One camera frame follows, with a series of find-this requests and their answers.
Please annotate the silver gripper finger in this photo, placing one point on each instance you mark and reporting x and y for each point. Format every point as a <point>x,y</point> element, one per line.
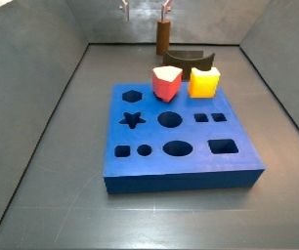
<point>165,9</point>
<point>124,8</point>

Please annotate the brown cylinder block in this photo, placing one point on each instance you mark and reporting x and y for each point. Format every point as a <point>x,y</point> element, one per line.
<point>162,31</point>

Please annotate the blue shape sorter board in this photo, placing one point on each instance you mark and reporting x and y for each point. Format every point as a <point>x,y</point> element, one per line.
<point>173,146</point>

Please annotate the yellow square block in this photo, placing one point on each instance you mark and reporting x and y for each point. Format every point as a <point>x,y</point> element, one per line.
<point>203,83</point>

